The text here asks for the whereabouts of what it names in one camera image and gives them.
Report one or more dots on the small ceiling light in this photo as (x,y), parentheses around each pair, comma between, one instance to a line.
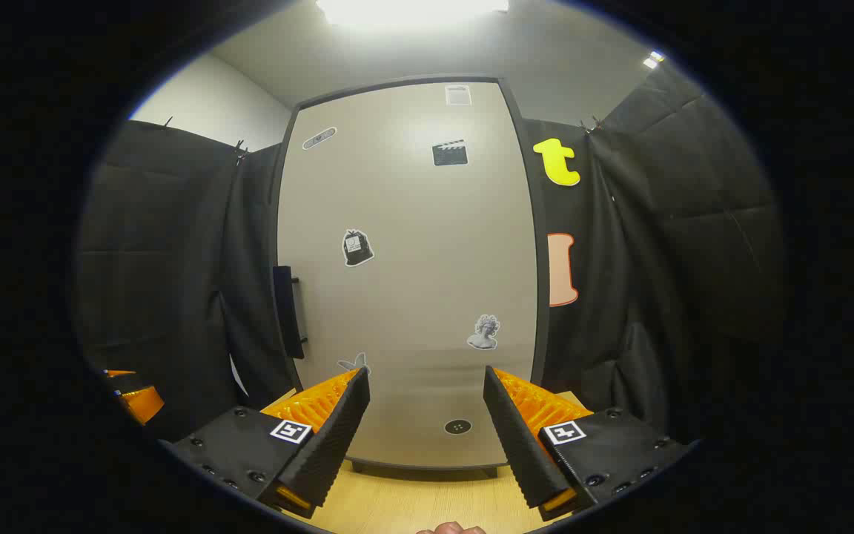
(653,59)

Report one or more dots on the black backdrop cloth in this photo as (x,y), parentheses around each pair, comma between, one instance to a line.
(175,259)

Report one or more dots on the grey cabinet door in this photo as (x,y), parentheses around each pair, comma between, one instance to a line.
(412,282)

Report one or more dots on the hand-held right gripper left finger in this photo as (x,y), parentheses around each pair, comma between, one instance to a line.
(338,437)

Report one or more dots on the large ceiling light panel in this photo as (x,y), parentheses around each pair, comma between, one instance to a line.
(412,11)

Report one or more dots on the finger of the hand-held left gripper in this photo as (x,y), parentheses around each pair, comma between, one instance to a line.
(141,404)

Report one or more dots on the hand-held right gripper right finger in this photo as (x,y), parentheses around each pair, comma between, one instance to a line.
(517,437)

